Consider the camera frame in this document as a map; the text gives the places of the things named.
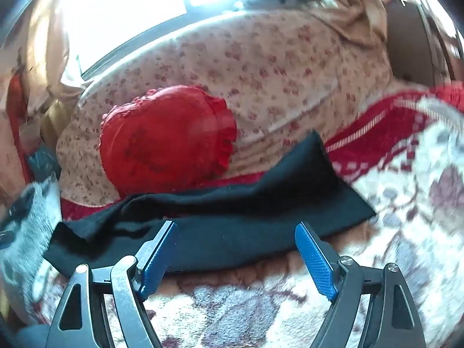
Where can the brown wooden furniture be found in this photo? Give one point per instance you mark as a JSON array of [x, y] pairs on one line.
[[409, 40]]

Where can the red heart-shaped frilled pillow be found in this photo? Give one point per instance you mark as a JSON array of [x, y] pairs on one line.
[[163, 145]]

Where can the red cloth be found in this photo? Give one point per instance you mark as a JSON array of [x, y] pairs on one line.
[[16, 116]]

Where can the black pants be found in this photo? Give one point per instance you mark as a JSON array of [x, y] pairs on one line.
[[235, 217]]

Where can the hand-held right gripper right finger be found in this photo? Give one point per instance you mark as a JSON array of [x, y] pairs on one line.
[[315, 263]]

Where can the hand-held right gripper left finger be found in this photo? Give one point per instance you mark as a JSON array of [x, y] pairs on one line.
[[156, 261]]

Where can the small black object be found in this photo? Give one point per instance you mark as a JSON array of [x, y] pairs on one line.
[[18, 203]]

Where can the dark grey cloth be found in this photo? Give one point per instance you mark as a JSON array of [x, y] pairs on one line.
[[268, 0]]

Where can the red and white patterned blanket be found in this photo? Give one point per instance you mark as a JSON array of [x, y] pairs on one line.
[[398, 206]]

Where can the beige curtain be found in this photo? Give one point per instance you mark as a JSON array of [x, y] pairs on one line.
[[54, 79], [348, 18]]

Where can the window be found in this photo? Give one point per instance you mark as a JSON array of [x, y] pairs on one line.
[[145, 7]]

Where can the grey terry towel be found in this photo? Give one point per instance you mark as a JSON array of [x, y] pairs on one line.
[[34, 232]]

